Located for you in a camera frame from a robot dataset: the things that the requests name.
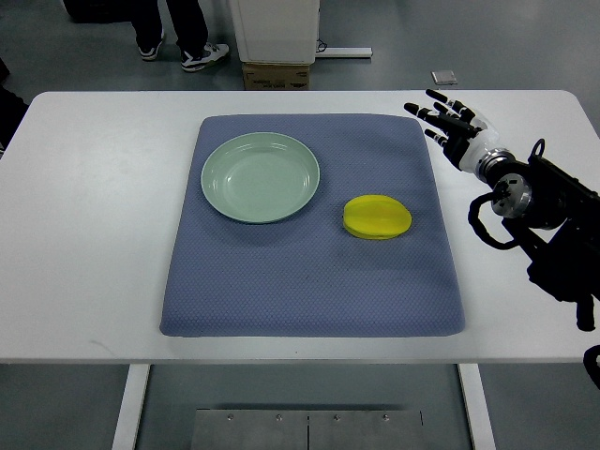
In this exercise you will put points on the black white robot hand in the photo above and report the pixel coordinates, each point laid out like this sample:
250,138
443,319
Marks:
464,134

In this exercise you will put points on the yellow starfruit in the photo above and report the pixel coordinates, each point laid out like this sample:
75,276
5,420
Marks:
376,217

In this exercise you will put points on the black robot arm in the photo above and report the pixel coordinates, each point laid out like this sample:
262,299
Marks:
552,217

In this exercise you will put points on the grey floor plate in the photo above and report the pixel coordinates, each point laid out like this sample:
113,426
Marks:
444,77

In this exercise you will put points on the light green plate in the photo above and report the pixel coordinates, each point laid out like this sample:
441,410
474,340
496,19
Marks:
260,177

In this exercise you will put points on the blue-grey padded mat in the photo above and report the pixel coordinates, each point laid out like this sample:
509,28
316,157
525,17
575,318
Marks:
305,276

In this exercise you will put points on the cardboard box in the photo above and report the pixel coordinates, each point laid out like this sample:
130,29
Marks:
263,77

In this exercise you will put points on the white cabinet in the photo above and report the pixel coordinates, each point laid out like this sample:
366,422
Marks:
276,32

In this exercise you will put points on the person's left sneaker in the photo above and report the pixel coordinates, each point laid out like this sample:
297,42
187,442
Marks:
211,54

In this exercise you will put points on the person's sneaker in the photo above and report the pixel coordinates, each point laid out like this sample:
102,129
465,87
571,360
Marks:
211,54
150,53

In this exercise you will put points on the white table leg right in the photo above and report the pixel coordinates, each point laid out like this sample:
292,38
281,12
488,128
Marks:
476,407

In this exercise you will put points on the white table leg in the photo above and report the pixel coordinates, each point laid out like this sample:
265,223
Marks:
131,409
476,407

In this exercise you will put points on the person's dark trouser legs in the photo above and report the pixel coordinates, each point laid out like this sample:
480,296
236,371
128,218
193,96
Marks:
187,20

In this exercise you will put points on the person's right sneaker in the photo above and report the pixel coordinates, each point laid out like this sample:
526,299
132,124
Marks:
150,53

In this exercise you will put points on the white table leg left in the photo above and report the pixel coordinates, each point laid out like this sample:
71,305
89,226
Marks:
131,409

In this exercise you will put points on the white floor rail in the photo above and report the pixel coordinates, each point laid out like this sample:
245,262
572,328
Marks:
344,52

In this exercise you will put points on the metal base plate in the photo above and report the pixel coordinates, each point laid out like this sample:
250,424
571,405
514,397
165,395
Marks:
312,429

